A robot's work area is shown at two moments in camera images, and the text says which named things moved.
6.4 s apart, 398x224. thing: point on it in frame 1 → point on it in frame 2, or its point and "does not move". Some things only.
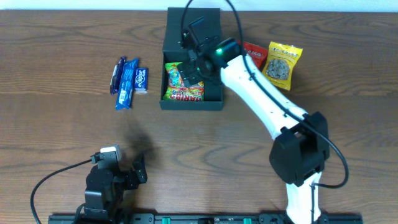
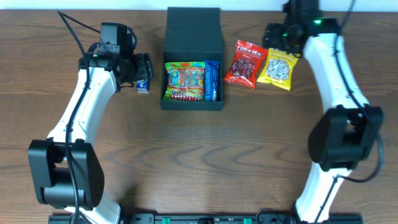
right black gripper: [189, 73] → [274, 35]
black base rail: [199, 218] does not move
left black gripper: [131, 178] → [144, 66]
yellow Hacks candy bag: [280, 61] does not move
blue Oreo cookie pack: [124, 100] → [211, 80]
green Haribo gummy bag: [176, 90] does not move
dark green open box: [172, 52] does not move
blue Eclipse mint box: [141, 81] does not move
